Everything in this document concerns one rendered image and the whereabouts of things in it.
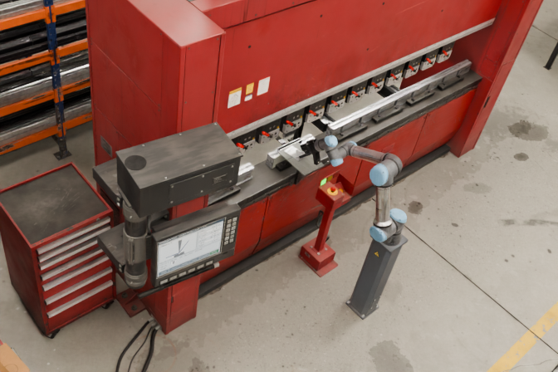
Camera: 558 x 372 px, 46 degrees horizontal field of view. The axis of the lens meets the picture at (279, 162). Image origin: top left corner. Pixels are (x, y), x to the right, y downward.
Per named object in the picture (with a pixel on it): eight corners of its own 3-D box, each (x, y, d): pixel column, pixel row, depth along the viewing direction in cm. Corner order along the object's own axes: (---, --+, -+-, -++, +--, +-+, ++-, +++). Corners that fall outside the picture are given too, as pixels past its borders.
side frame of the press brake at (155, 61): (165, 335, 442) (180, 46, 286) (100, 252, 483) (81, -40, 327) (196, 317, 456) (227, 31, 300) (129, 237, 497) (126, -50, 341)
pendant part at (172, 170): (137, 308, 327) (137, 189, 270) (117, 271, 341) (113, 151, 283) (226, 271, 352) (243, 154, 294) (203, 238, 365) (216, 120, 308)
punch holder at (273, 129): (260, 145, 416) (263, 125, 405) (252, 138, 420) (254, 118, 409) (277, 137, 424) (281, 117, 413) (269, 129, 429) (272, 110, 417)
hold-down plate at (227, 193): (202, 211, 410) (203, 208, 408) (197, 205, 413) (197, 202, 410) (240, 192, 426) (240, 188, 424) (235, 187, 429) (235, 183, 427)
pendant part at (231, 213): (154, 289, 320) (156, 242, 296) (144, 271, 327) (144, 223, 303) (234, 256, 342) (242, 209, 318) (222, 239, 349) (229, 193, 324)
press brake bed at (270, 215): (188, 306, 461) (194, 229, 404) (170, 286, 471) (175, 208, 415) (450, 152, 625) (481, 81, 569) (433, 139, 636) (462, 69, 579)
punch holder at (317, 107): (305, 124, 438) (310, 105, 427) (297, 117, 442) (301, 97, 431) (322, 116, 446) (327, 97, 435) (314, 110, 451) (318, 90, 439)
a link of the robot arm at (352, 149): (409, 153, 394) (348, 136, 428) (398, 160, 388) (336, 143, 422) (411, 170, 399) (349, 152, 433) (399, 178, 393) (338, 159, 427)
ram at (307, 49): (188, 158, 375) (197, 38, 321) (180, 149, 379) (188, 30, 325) (492, 24, 540) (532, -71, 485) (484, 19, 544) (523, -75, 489)
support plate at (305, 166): (304, 176, 429) (304, 175, 428) (277, 152, 442) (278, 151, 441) (324, 166, 439) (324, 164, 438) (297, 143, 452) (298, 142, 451)
